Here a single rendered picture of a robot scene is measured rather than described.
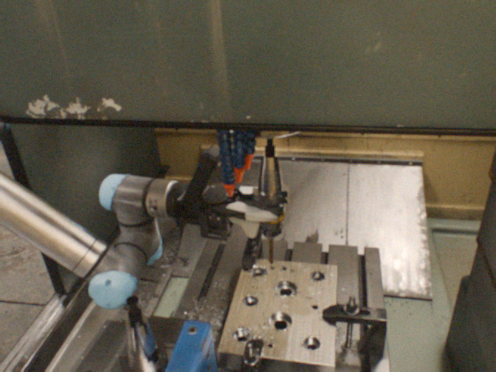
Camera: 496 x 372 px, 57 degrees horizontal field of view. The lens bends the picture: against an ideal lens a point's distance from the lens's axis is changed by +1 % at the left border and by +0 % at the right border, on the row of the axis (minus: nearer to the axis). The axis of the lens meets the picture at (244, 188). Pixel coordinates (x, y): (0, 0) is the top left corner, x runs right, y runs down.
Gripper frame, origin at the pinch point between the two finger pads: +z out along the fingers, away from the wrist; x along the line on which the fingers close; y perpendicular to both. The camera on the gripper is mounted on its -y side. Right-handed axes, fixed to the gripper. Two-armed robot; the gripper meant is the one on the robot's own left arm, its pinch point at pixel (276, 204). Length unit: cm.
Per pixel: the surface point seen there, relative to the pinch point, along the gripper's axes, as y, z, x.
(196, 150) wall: 40, -63, -94
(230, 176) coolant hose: -15.0, -0.8, 17.6
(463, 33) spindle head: -36, 23, 30
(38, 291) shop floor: 127, -161, -74
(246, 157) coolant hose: -16.1, 0.3, 14.0
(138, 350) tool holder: 3.1, -9.0, 32.9
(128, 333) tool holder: 0.5, -10.0, 32.6
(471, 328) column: 45, 41, -25
